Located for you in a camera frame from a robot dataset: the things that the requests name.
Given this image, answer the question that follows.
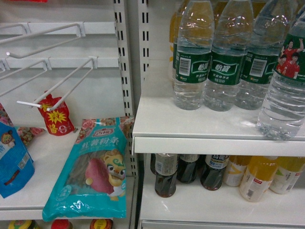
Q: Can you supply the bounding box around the white lower drinks shelf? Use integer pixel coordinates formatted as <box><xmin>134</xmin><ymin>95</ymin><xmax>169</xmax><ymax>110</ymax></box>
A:
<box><xmin>140</xmin><ymin>168</ymin><xmax>305</xmax><ymax>229</ymax></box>

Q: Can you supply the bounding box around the white display hook left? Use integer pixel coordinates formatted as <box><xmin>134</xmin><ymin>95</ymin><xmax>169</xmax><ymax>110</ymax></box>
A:
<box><xmin>0</xmin><ymin>58</ymin><xmax>51</xmax><ymax>97</ymax></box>

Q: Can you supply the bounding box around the yellow juice bottle right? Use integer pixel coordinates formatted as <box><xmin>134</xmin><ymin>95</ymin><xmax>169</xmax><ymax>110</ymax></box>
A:
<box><xmin>269</xmin><ymin>156</ymin><xmax>305</xmax><ymax>194</ymax></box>

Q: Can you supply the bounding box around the white display hook upper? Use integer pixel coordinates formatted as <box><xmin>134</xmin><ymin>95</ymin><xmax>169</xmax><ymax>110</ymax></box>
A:
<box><xmin>0</xmin><ymin>23</ymin><xmax>86</xmax><ymax>59</ymax></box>

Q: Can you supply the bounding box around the blue snack bag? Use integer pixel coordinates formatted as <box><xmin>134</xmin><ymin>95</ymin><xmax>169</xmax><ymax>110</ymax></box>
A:
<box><xmin>0</xmin><ymin>123</ymin><xmax>35</xmax><ymax>198</ymax></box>

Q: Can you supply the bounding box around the water bottle players label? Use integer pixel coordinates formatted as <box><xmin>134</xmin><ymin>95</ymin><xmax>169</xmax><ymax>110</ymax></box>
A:
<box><xmin>257</xmin><ymin>10</ymin><xmax>305</xmax><ymax>141</ymax></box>

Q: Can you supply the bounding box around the dark tea bottle left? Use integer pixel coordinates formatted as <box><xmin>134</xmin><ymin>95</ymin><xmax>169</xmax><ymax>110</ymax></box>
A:
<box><xmin>154</xmin><ymin>154</ymin><xmax>178</xmax><ymax>198</ymax></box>

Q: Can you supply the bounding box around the yellow bottle behind water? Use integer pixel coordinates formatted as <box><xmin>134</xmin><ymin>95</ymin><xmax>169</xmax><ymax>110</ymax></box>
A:
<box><xmin>168</xmin><ymin>0</ymin><xmax>189</xmax><ymax>83</ymax></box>

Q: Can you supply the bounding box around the floral snack packet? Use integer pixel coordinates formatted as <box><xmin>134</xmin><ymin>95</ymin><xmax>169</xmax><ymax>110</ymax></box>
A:
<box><xmin>15</xmin><ymin>126</ymin><xmax>46</xmax><ymax>146</ymax></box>

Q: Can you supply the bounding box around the white slotted upright post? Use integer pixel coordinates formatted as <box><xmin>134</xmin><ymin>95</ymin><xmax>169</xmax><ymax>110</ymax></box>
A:
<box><xmin>113</xmin><ymin>0</ymin><xmax>138</xmax><ymax>177</ymax></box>

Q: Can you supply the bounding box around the red lid jar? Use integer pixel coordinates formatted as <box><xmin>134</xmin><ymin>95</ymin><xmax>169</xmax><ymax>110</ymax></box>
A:
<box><xmin>51</xmin><ymin>219</ymin><xmax>73</xmax><ymax>229</ymax></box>

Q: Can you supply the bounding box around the dark orange lid jar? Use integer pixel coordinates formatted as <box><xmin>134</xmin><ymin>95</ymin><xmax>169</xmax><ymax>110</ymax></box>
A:
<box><xmin>90</xmin><ymin>219</ymin><xmax>113</xmax><ymax>229</ymax></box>

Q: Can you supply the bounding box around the dark tea bottle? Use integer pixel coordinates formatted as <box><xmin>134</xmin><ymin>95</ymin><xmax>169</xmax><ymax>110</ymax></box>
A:
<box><xmin>154</xmin><ymin>154</ymin><xmax>178</xmax><ymax>198</ymax></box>
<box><xmin>177</xmin><ymin>154</ymin><xmax>199</xmax><ymax>184</ymax></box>

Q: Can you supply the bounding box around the yellow juice bottle left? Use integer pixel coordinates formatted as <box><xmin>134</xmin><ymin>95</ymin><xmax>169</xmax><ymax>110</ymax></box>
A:
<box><xmin>223</xmin><ymin>155</ymin><xmax>252</xmax><ymax>187</ymax></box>

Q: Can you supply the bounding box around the red sauce pouch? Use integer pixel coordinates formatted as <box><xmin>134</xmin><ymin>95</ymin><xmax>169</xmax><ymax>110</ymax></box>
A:
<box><xmin>38</xmin><ymin>94</ymin><xmax>75</xmax><ymax>136</ymax></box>

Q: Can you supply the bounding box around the dark drink bottle blue label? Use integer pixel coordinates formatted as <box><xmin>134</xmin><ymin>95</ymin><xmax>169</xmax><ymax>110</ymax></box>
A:
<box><xmin>200</xmin><ymin>155</ymin><xmax>229</xmax><ymax>191</ymax></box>

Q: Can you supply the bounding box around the white display hook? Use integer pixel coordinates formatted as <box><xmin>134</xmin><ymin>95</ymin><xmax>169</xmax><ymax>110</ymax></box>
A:
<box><xmin>0</xmin><ymin>58</ymin><xmax>51</xmax><ymax>97</ymax></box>
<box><xmin>16</xmin><ymin>55</ymin><xmax>99</xmax><ymax>112</ymax></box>
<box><xmin>0</xmin><ymin>23</ymin><xmax>86</xmax><ymax>59</ymax></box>

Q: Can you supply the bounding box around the large water bottle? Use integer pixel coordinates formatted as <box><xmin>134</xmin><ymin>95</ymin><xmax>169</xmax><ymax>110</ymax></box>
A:
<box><xmin>173</xmin><ymin>0</ymin><xmax>214</xmax><ymax>110</ymax></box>
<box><xmin>203</xmin><ymin>0</ymin><xmax>254</xmax><ymax>112</ymax></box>
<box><xmin>235</xmin><ymin>0</ymin><xmax>293</xmax><ymax>110</ymax></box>

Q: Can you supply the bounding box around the white water shelf board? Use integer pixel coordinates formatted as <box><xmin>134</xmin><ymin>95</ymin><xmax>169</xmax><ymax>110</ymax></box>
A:
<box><xmin>132</xmin><ymin>59</ymin><xmax>305</xmax><ymax>157</ymax></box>

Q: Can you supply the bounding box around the yellow juice bottle front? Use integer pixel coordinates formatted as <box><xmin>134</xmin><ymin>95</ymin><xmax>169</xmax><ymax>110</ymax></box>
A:
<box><xmin>239</xmin><ymin>156</ymin><xmax>278</xmax><ymax>202</ymax></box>

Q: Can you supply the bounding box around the teal sweet potato noodle bag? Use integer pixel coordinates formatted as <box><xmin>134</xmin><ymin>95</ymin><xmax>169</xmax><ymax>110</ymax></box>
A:
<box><xmin>42</xmin><ymin>116</ymin><xmax>134</xmax><ymax>221</ymax></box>

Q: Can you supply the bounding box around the white display hook lower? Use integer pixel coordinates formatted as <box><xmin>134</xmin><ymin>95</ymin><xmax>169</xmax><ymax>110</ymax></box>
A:
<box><xmin>16</xmin><ymin>55</ymin><xmax>99</xmax><ymax>112</ymax></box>

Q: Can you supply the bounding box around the yellow lid jar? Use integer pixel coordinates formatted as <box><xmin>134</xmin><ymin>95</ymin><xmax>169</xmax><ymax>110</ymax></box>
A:
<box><xmin>8</xmin><ymin>220</ymin><xmax>41</xmax><ymax>229</ymax></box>

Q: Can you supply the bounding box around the large water bottle left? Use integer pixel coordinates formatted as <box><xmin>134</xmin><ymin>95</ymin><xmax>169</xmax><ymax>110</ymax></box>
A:
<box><xmin>173</xmin><ymin>0</ymin><xmax>214</xmax><ymax>110</ymax></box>

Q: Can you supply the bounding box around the white snack shelf board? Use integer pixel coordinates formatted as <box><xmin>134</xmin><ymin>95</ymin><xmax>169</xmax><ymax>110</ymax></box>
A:
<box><xmin>0</xmin><ymin>131</ymin><xmax>79</xmax><ymax>220</ymax></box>

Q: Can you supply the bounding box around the dark tea bottle middle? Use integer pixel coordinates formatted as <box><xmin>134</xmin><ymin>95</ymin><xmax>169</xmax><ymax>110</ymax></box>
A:
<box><xmin>177</xmin><ymin>154</ymin><xmax>199</xmax><ymax>184</ymax></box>

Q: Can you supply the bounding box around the yellow juice bottle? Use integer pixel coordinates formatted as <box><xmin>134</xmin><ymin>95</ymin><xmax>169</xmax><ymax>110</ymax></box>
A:
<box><xmin>223</xmin><ymin>155</ymin><xmax>252</xmax><ymax>187</ymax></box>
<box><xmin>269</xmin><ymin>156</ymin><xmax>305</xmax><ymax>194</ymax></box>
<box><xmin>239</xmin><ymin>156</ymin><xmax>278</xmax><ymax>202</ymax></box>

